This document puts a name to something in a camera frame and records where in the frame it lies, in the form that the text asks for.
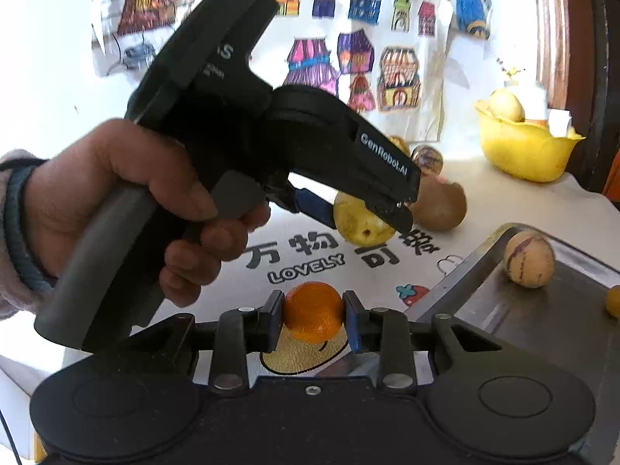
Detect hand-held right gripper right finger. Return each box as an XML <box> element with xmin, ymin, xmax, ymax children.
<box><xmin>341</xmin><ymin>291</ymin><xmax>502</xmax><ymax>391</ymax></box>

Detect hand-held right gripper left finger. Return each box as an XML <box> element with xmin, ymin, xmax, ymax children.
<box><xmin>127</xmin><ymin>291</ymin><xmax>286</xmax><ymax>392</ymax></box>

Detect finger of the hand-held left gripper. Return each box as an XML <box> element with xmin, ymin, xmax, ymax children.
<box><xmin>265</xmin><ymin>179</ymin><xmax>339</xmax><ymax>229</ymax></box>
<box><xmin>379</xmin><ymin>200</ymin><xmax>414</xmax><ymax>234</ymax></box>

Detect orange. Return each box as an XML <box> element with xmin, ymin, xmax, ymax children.
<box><xmin>283</xmin><ymin>282</ymin><xmax>346</xmax><ymax>343</ymax></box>

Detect yellow pear with dark spot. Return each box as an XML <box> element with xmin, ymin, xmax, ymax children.
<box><xmin>333</xmin><ymin>190</ymin><xmax>400</xmax><ymax>248</ymax></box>

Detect metal tray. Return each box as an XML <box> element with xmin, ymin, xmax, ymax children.
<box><xmin>414</xmin><ymin>223</ymin><xmax>620</xmax><ymax>352</ymax></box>

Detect person's left hand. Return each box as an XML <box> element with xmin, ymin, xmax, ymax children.
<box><xmin>29</xmin><ymin>119</ymin><xmax>272</xmax><ymax>309</ymax></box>

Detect large brown round fruit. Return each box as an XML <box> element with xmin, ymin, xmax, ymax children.
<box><xmin>408</xmin><ymin>174</ymin><xmax>468</xmax><ymax>232</ymax></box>

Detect printed white tablecloth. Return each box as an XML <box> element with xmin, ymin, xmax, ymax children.
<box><xmin>0</xmin><ymin>152</ymin><xmax>620</xmax><ymax>398</ymax></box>

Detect striped tan round fruit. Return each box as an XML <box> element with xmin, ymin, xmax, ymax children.
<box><xmin>411</xmin><ymin>144</ymin><xmax>445</xmax><ymax>178</ymax></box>
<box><xmin>503</xmin><ymin>231</ymin><xmax>556</xmax><ymax>289</ymax></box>

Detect paper drawing of a figure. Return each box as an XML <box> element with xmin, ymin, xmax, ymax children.
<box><xmin>90</xmin><ymin>0</ymin><xmax>228</xmax><ymax>79</ymax></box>

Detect paper drawing of colourful houses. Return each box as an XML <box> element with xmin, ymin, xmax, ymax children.
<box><xmin>249</xmin><ymin>0</ymin><xmax>458</xmax><ymax>145</ymax></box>

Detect yellow plastic bowl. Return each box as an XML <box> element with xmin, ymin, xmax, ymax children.
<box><xmin>475</xmin><ymin>99</ymin><xmax>587</xmax><ymax>184</ymax></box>

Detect pale yellow pear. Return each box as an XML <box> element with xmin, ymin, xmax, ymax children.
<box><xmin>488</xmin><ymin>88</ymin><xmax>527</xmax><ymax>123</ymax></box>

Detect yellow flowers in glass jar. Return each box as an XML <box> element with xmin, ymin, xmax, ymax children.
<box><xmin>501</xmin><ymin>64</ymin><xmax>528</xmax><ymax>90</ymax></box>

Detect small white box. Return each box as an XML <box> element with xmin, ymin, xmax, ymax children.
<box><xmin>547</xmin><ymin>109</ymin><xmax>573</xmax><ymax>139</ymax></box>

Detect brown wooden door frame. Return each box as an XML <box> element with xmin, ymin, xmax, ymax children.
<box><xmin>532</xmin><ymin>0</ymin><xmax>620</xmax><ymax>195</ymax></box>

